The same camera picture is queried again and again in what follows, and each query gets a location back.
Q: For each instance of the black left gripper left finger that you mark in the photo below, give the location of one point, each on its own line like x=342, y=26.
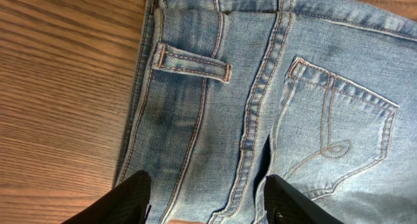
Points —
x=127, y=203

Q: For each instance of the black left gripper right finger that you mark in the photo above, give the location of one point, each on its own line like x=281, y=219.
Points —
x=284, y=204

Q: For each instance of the light blue jeans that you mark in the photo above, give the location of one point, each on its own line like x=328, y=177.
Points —
x=319, y=92

